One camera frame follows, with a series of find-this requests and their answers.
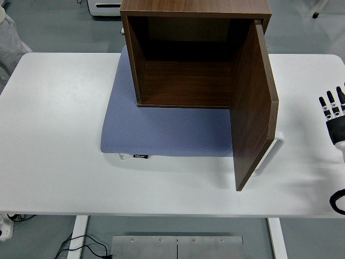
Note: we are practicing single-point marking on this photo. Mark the person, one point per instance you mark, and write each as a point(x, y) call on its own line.
point(9, 46)

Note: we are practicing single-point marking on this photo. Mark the brown wooden cabinet door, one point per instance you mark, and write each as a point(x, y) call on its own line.
point(250, 108)

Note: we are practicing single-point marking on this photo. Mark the white mat tag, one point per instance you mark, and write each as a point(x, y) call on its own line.
point(123, 156)

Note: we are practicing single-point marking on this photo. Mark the white table leg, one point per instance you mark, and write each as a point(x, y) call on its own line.
point(277, 237)
point(77, 237)

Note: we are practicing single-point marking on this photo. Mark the black mat label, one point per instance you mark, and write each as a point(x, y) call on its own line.
point(141, 156)

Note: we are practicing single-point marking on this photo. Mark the small white object behind cabinet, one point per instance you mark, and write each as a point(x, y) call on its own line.
point(122, 31)

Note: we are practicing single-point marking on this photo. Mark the blue textured mat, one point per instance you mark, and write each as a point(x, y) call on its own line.
point(161, 129)

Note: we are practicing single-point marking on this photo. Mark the white appliance with black slot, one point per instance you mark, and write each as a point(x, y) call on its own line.
point(105, 8)

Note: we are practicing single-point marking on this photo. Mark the chair leg with black caster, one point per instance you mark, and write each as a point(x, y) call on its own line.
point(316, 15)

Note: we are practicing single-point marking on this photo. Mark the grey metal plate with screws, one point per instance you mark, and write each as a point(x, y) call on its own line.
point(151, 248)

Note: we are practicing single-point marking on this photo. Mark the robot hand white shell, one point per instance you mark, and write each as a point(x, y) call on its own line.
point(335, 126)

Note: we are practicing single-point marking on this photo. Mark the brown wooden cabinet body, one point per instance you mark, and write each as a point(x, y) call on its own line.
point(188, 81)

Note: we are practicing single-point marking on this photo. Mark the white power strip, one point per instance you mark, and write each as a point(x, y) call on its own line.
point(5, 229)

